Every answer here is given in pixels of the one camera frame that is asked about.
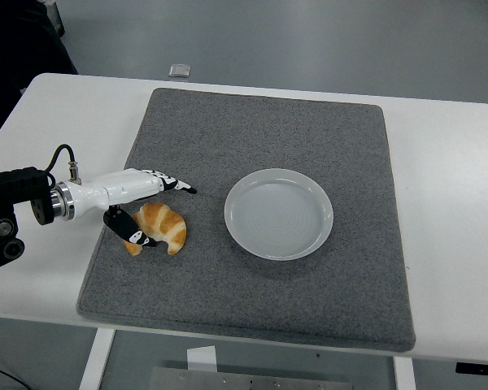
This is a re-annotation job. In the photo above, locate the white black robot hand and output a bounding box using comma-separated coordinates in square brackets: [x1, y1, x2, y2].
[67, 167, 198, 249]

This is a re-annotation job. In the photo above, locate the golden croissant bread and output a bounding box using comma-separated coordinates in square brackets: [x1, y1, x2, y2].
[121, 201, 187, 257]

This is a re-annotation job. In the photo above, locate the round pale grey plate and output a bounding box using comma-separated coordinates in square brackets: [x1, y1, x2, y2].
[223, 167, 334, 262]

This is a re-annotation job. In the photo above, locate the grey felt mat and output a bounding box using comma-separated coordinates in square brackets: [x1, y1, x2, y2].
[76, 87, 416, 353]

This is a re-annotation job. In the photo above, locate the white table leg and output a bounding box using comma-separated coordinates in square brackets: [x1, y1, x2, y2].
[79, 327, 117, 390]
[392, 356, 416, 390]

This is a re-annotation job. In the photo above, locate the black table control panel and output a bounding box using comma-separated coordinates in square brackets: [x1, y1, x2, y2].
[455, 361, 488, 375]

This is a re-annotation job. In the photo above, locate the thin black floor cable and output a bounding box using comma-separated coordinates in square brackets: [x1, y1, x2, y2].
[0, 361, 29, 390]

